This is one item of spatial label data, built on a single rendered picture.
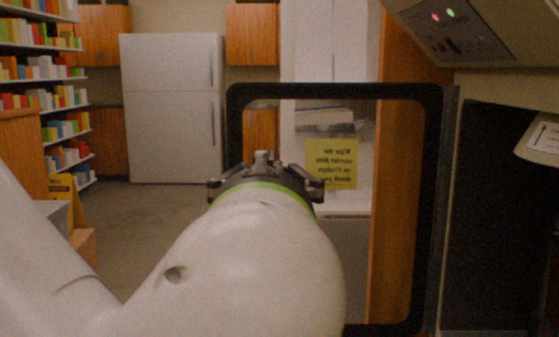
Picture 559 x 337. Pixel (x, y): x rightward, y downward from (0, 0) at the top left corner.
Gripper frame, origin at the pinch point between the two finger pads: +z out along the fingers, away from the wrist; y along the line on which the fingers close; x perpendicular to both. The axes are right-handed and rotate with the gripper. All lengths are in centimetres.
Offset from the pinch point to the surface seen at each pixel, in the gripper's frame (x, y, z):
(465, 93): -9.8, -26.0, 0.4
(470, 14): -17.7, -18.7, -16.2
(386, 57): -14.5, -17.5, 10.0
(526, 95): -10.4, -26.0, -14.0
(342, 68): -13, -24, 105
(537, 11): -16.8, -19.7, -25.3
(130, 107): 32, 176, 461
